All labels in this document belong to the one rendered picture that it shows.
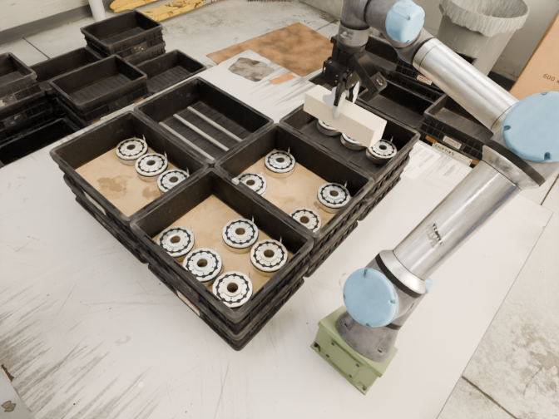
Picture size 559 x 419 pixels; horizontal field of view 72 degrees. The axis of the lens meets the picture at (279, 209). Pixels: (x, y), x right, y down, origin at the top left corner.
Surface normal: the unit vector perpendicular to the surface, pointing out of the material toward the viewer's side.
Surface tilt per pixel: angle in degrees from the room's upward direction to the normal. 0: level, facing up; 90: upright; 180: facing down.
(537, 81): 76
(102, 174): 0
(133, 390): 0
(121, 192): 0
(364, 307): 57
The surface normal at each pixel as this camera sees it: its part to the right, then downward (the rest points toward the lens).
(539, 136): -0.48, -0.16
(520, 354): 0.05, -0.63
